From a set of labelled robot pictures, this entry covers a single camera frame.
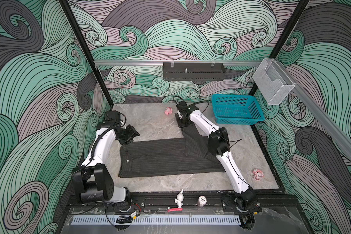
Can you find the aluminium back rail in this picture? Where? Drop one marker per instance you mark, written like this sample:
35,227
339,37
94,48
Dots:
137,62

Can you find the dark pinstriped long sleeve shirt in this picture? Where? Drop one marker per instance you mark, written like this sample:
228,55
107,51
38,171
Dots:
176,156

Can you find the white rabbit figurine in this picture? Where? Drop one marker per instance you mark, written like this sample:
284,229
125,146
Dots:
179,199

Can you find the pink flat base piece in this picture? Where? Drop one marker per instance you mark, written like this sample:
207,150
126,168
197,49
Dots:
174,210

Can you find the teal plastic basket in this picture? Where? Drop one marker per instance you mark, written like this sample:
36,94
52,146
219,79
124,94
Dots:
236,109

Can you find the black perforated wall tray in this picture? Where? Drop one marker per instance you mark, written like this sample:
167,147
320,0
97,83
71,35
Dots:
197,72

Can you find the pink toy figure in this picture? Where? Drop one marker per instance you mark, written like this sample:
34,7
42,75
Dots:
168,111

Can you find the small white patterned jar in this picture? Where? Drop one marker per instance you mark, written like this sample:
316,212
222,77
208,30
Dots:
201,202

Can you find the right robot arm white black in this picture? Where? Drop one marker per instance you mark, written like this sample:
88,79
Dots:
219,146

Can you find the round cartoon sticker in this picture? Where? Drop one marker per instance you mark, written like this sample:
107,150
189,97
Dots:
258,175

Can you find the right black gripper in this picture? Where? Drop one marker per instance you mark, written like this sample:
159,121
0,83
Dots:
180,125

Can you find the white slotted cable duct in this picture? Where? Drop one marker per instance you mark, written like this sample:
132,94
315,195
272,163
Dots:
160,220

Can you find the aluminium rail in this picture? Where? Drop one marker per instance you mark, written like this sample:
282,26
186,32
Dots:
137,62
311,94

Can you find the clear acrylic wall holder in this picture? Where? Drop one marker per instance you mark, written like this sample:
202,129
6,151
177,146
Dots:
273,81

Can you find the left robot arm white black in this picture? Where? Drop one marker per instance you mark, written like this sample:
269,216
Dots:
92,181

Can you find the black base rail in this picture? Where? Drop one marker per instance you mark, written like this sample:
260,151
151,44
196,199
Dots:
153,201

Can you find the aluminium right rail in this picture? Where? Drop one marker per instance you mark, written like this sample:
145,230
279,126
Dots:
311,94

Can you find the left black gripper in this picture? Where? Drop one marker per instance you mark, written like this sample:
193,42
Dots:
132,133

